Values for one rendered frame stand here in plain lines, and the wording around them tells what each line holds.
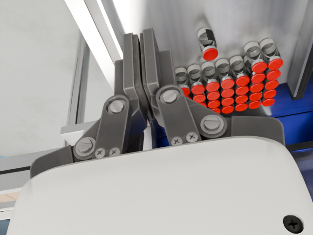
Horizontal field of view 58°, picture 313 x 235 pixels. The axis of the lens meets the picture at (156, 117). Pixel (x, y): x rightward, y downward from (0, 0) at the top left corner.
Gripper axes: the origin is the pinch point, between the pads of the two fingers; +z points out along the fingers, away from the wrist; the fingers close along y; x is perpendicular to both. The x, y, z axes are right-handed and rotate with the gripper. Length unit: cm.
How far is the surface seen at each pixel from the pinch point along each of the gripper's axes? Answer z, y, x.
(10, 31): 110, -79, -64
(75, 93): 47, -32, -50
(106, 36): 20.3, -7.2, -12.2
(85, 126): 23.2, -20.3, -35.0
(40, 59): 110, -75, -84
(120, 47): 19.1, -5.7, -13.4
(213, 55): 17.6, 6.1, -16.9
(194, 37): 22.1, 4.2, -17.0
